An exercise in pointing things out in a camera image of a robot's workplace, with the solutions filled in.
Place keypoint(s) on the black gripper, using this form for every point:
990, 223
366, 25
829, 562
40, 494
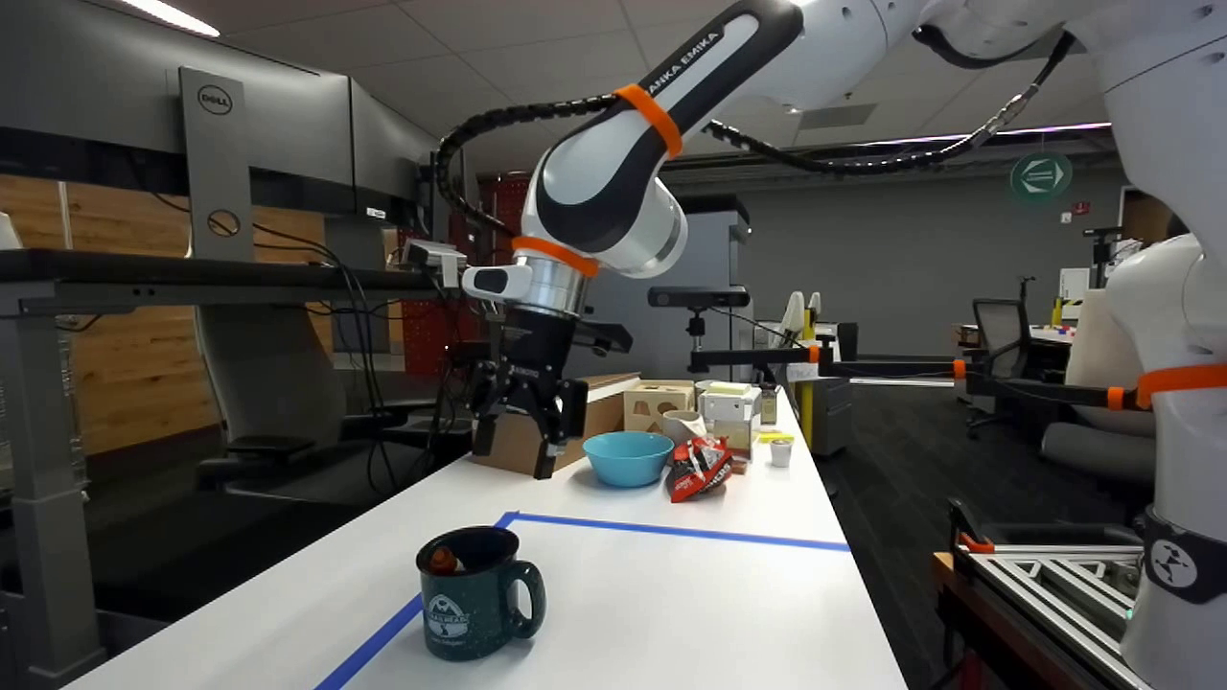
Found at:
537, 343

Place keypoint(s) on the orange brown marker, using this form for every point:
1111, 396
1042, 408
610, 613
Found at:
445, 562

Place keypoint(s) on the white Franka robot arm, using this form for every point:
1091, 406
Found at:
601, 195

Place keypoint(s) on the small yellow white cup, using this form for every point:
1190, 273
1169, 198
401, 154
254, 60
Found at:
775, 445

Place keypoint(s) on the brown cardboard box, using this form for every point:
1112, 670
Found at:
608, 406

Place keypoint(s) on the blue plastic bowl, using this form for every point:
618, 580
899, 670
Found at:
627, 461

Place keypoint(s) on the light wooden block box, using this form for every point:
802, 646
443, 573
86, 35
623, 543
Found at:
656, 408

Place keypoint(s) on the blue tape line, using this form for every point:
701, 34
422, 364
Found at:
666, 531

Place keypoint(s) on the red snack bag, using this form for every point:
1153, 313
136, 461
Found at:
701, 468

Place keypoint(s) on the clear plastic container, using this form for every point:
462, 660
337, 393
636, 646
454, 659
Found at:
732, 413

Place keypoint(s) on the dark green speckled mug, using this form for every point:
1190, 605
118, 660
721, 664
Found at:
464, 618

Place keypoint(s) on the grey partition board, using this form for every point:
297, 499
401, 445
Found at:
716, 263

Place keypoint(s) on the white yellow spray bottle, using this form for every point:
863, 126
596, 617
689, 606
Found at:
798, 315

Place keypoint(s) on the smaller grey monitor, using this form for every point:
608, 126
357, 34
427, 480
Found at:
390, 140

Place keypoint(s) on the grey Dell monitor stand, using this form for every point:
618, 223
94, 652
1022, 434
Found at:
215, 167

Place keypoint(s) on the grey standing desk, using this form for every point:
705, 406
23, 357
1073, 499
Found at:
53, 385

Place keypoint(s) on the long ceiling light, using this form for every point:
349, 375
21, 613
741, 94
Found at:
169, 16

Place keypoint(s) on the large grey Dell monitor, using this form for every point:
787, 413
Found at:
90, 77

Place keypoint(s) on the black stereo camera bar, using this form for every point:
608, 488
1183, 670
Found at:
697, 297

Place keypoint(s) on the aluminium rail base frame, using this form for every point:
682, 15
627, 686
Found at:
1047, 600

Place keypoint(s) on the round green wall sign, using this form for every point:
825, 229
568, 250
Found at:
1042, 175

